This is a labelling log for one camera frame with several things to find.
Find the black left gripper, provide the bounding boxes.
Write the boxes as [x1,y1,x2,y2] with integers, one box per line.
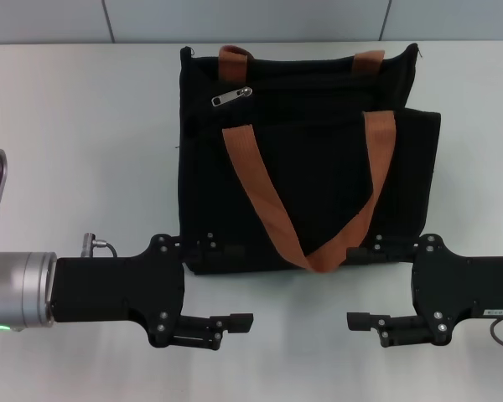
[49,233,254,351]

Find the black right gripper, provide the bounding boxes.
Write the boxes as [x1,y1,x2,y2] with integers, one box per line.
[346,234,503,348]

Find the black food bag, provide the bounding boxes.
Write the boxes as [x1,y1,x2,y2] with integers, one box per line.
[176,43,442,276]

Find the silver zipper pull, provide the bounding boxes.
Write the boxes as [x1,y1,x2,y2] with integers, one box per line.
[210,85,254,108]

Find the left arm cable with connectors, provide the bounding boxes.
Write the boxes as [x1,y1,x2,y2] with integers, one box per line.
[80,234,118,259]

